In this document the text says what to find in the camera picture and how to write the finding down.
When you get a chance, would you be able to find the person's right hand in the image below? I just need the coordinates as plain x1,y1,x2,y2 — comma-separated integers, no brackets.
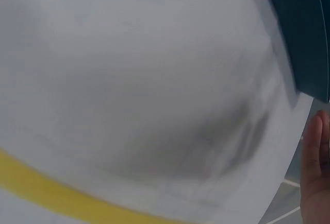
300,110,330,224

